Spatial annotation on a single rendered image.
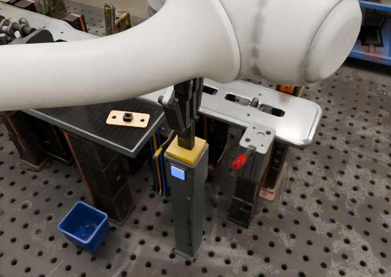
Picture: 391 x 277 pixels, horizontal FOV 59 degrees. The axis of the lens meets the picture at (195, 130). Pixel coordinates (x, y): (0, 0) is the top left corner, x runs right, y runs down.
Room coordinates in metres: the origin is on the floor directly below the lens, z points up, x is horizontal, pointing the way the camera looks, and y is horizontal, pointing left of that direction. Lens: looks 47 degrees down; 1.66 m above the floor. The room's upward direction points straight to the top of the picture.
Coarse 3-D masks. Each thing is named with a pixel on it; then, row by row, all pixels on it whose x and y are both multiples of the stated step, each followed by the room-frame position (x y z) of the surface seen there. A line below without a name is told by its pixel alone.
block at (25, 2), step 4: (24, 0) 1.37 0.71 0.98; (28, 0) 1.37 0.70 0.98; (32, 0) 1.37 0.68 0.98; (16, 4) 1.34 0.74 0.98; (20, 4) 1.34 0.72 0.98; (24, 4) 1.34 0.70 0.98; (28, 4) 1.34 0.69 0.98; (32, 4) 1.35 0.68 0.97; (24, 8) 1.31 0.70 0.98; (28, 8) 1.32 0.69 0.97; (32, 8) 1.34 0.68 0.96; (36, 8) 1.35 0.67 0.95; (36, 12) 1.35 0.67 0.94
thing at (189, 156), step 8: (176, 136) 0.45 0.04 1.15; (176, 144) 0.43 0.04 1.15; (200, 144) 0.43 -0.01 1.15; (168, 152) 0.41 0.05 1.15; (176, 152) 0.41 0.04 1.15; (184, 152) 0.41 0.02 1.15; (192, 152) 0.41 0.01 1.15; (200, 152) 0.42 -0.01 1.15; (184, 160) 0.40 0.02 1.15; (192, 160) 0.39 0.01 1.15
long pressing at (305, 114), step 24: (48, 24) 1.14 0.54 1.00; (216, 96) 0.75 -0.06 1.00; (240, 96) 0.75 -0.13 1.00; (264, 96) 0.75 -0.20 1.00; (288, 96) 0.75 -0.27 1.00; (240, 120) 0.64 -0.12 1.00; (264, 120) 0.65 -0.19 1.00; (288, 120) 0.65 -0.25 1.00; (312, 120) 0.65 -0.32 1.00; (288, 144) 0.57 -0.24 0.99
